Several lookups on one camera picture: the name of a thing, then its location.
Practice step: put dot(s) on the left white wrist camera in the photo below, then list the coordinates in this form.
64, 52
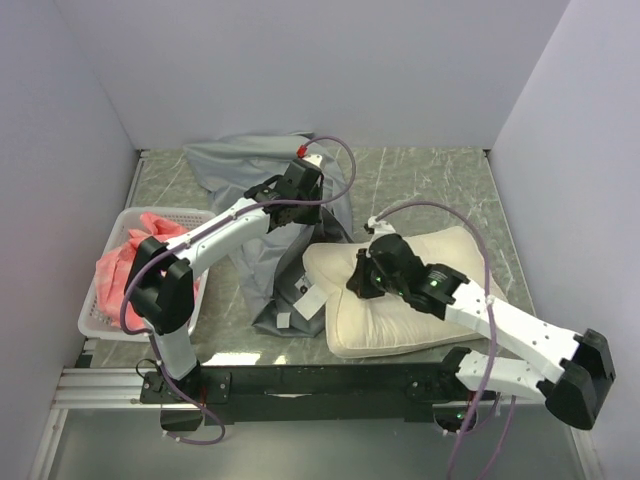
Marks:
309, 162

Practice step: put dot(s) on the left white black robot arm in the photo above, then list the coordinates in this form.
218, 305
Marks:
160, 286

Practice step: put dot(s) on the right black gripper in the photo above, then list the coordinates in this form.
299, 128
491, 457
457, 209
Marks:
359, 282

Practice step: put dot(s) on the pink crumpled cloth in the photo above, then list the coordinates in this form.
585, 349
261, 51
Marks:
120, 270

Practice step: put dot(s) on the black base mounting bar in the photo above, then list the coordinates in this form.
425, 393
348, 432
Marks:
407, 391

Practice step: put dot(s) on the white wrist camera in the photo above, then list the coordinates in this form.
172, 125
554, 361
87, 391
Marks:
378, 228
309, 162

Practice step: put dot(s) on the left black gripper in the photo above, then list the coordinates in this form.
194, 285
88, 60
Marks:
312, 218

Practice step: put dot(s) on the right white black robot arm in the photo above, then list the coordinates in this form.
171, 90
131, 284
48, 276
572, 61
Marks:
571, 373

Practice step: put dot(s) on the aluminium frame rail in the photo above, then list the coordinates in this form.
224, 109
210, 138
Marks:
121, 388

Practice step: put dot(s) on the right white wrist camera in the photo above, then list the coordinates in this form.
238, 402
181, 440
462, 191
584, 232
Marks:
378, 228

